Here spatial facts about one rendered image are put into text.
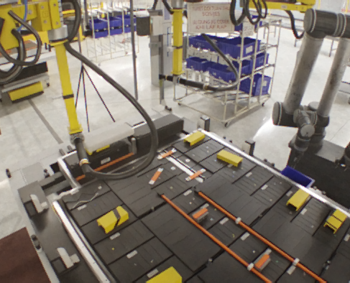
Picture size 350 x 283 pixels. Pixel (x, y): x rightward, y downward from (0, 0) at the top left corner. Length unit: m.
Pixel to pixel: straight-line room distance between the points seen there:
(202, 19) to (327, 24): 0.83
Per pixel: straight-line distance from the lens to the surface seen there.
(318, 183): 2.49
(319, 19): 1.70
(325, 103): 2.01
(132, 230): 1.39
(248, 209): 1.50
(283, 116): 2.16
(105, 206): 1.52
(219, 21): 1.95
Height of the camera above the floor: 2.09
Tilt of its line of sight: 34 degrees down
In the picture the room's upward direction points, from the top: straight up
